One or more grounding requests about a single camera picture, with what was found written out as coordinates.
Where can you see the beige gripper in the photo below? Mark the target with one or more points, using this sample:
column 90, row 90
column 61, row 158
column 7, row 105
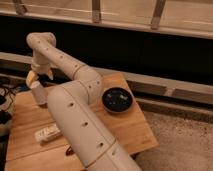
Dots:
column 39, row 92

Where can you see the red brown pocket knife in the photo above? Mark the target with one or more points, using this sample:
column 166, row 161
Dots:
column 69, row 151

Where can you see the white plastic bottle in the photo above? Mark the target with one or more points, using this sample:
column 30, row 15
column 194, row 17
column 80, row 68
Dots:
column 47, row 134

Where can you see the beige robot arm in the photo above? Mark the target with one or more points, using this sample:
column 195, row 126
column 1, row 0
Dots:
column 69, row 105

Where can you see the dark round bowl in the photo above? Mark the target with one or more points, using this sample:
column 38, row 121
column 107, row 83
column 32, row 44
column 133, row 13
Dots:
column 117, row 100

